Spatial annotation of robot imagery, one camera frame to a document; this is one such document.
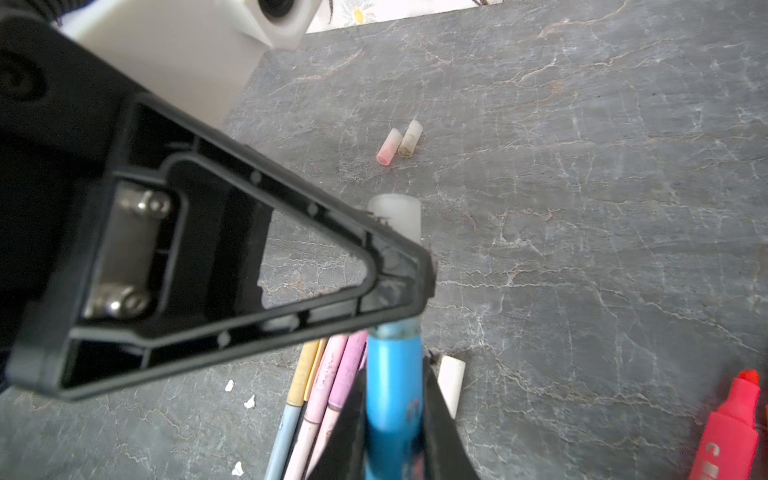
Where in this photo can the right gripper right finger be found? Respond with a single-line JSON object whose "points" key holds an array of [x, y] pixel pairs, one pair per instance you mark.
{"points": [[445, 457]]}

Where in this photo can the light blue highlighter pen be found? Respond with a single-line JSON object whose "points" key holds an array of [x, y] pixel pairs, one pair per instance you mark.
{"points": [[394, 401]]}

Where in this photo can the pink highlighter pen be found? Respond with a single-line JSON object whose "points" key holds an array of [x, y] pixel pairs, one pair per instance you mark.
{"points": [[729, 442]]}

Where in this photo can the light pink pastel pen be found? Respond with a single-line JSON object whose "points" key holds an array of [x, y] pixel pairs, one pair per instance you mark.
{"points": [[316, 407]]}

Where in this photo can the black marker white cap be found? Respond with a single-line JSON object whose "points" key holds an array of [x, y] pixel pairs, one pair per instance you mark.
{"points": [[450, 377]]}

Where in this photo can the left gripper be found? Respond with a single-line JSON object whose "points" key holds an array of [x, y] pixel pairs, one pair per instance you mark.
{"points": [[72, 234]]}

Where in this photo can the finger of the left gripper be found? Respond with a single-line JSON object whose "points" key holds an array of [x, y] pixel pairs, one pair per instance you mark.
{"points": [[208, 205]]}

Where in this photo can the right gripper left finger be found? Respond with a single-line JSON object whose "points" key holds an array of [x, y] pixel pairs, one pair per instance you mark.
{"points": [[344, 455]]}

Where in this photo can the translucent pink pen cap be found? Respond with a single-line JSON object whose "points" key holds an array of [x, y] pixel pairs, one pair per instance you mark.
{"points": [[389, 148]]}

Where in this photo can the purple capped pastel pen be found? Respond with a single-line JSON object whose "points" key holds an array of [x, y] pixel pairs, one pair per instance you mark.
{"points": [[340, 364]]}

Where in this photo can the yellow capped blue pen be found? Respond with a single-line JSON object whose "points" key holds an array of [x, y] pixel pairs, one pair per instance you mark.
{"points": [[308, 362]]}

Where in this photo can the translucent orange pen cap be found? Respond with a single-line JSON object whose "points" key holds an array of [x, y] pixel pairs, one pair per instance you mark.
{"points": [[410, 139]]}

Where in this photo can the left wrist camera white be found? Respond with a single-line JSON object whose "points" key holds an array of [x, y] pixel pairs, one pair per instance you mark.
{"points": [[196, 55]]}

